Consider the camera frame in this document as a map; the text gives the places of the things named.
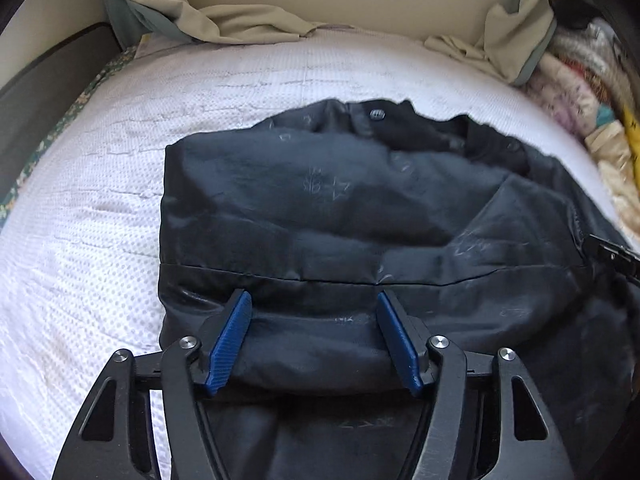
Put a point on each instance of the dark navy jacket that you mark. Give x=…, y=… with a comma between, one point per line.
x=325, y=210

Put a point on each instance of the beige crumpled sheet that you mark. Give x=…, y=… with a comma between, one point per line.
x=515, y=25
x=165, y=10

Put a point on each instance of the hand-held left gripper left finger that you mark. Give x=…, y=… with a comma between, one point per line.
x=227, y=347

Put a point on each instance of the floral bed sheet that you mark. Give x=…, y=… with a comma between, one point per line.
x=95, y=85

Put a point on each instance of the white quilted mattress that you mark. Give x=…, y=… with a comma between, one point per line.
x=100, y=210

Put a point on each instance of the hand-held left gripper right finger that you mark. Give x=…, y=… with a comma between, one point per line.
x=400, y=347

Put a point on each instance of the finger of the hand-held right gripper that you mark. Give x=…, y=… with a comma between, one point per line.
x=612, y=253

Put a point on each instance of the dark bed frame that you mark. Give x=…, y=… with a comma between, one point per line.
x=45, y=70

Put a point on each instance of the pile of colourful clothes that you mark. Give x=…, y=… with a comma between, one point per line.
x=575, y=75

